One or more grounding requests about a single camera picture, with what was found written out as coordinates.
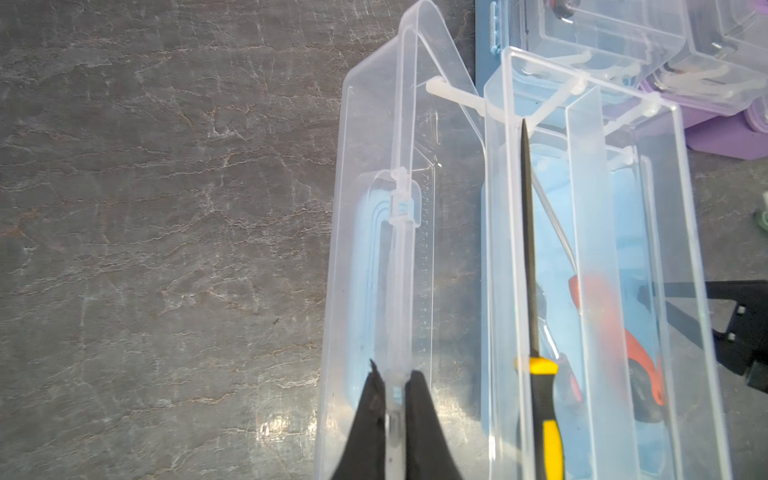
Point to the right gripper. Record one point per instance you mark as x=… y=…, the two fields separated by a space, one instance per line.
x=742 y=347

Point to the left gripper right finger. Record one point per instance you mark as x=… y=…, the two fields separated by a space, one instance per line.
x=427 y=453

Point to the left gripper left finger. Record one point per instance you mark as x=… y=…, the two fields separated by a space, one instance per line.
x=364 y=455

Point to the blue toolbox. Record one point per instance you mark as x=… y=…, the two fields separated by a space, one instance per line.
x=427 y=263
x=621 y=41

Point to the purple toolbox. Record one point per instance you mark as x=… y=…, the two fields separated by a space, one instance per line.
x=719 y=78

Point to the black yellow screwdriver in lid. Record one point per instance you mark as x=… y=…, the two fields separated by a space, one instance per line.
x=548 y=446

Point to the red handled ratchet wrench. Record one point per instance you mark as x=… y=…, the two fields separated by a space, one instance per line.
x=645 y=380

